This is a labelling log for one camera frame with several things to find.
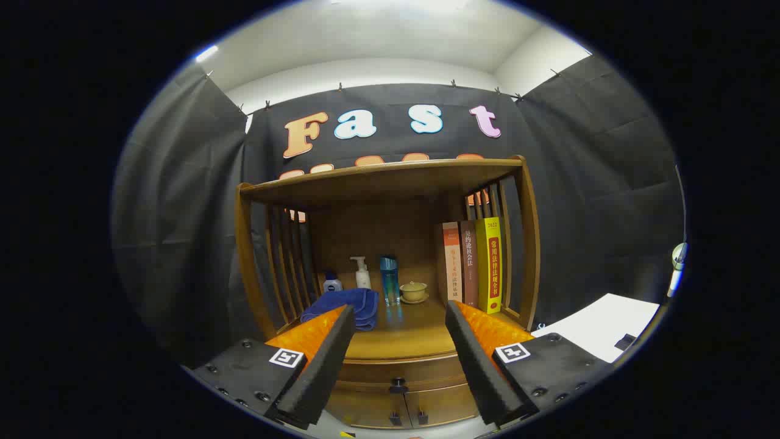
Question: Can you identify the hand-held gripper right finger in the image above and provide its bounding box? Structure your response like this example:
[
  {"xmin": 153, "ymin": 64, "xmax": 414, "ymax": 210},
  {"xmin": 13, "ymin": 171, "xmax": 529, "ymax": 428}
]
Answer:
[{"xmin": 445, "ymin": 300, "xmax": 610, "ymax": 427}]

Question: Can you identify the beige and orange book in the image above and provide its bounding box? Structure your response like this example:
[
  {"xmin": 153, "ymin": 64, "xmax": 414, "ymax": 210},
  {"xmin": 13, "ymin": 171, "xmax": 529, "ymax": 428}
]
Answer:
[{"xmin": 436, "ymin": 222, "xmax": 463, "ymax": 304}]

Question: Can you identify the brown book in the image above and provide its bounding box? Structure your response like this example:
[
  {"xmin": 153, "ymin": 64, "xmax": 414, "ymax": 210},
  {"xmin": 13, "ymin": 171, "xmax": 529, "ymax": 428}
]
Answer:
[{"xmin": 459, "ymin": 220, "xmax": 480, "ymax": 307}]

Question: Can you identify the folded blue towel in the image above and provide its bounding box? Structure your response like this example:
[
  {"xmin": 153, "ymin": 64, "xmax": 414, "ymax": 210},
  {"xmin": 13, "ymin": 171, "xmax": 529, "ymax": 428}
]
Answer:
[{"xmin": 300, "ymin": 288, "xmax": 380, "ymax": 332}]

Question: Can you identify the yellow book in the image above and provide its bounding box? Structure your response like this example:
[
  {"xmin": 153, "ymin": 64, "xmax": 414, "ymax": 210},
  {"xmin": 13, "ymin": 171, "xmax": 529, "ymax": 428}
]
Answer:
[{"xmin": 475, "ymin": 217, "xmax": 503, "ymax": 315}]

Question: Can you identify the black backdrop cloth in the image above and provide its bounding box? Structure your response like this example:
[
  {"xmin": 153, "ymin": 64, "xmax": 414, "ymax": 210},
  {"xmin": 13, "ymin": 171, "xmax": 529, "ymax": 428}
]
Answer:
[{"xmin": 112, "ymin": 55, "xmax": 686, "ymax": 366}]

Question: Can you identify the wooden cabinet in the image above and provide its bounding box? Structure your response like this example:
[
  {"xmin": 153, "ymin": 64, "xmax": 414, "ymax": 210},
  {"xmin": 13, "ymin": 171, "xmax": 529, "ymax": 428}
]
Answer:
[{"xmin": 235, "ymin": 155, "xmax": 542, "ymax": 429}]

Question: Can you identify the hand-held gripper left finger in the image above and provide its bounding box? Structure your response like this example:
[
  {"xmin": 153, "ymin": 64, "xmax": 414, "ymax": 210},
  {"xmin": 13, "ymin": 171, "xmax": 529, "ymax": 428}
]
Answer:
[{"xmin": 192, "ymin": 304, "xmax": 356, "ymax": 430}]

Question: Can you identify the tall blue glass bottle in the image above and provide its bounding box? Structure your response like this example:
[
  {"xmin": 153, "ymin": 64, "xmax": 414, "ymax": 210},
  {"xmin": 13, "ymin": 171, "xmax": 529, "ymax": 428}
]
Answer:
[{"xmin": 380, "ymin": 255, "xmax": 401, "ymax": 307}]

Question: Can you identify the wooden cabinet door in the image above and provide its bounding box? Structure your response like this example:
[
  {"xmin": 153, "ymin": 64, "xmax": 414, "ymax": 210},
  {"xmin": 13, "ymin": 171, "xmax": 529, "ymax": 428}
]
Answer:
[
  {"xmin": 326, "ymin": 387, "xmax": 412, "ymax": 429},
  {"xmin": 405, "ymin": 383, "xmax": 479, "ymax": 427}
]

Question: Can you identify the white pump bottle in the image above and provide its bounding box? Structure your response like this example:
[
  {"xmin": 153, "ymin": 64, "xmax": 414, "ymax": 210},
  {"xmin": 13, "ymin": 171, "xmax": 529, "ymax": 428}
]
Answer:
[{"xmin": 350, "ymin": 256, "xmax": 372, "ymax": 290}]

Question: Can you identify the green lidded teacup with saucer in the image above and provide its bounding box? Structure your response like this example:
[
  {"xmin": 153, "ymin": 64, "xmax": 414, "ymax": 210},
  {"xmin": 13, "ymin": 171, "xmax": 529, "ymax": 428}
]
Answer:
[{"xmin": 400, "ymin": 281, "xmax": 430, "ymax": 304}]

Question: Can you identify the white table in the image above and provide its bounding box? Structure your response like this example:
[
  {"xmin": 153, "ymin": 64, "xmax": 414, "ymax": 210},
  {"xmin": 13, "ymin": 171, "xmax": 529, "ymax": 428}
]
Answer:
[{"xmin": 531, "ymin": 293, "xmax": 661, "ymax": 364}]

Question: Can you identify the wooden drawer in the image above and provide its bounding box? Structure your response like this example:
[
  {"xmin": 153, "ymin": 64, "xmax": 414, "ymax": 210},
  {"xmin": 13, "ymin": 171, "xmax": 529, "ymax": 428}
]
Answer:
[{"xmin": 336, "ymin": 354, "xmax": 470, "ymax": 392}]

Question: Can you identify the white and green object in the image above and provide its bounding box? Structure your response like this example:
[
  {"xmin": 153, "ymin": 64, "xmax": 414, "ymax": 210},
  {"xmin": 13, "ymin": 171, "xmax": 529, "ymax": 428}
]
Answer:
[{"xmin": 667, "ymin": 242, "xmax": 689, "ymax": 298}]

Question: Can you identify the wooden countertop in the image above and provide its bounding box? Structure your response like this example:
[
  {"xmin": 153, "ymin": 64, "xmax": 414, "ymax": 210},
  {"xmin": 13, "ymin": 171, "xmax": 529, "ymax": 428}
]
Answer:
[{"xmin": 277, "ymin": 293, "xmax": 525, "ymax": 362}]

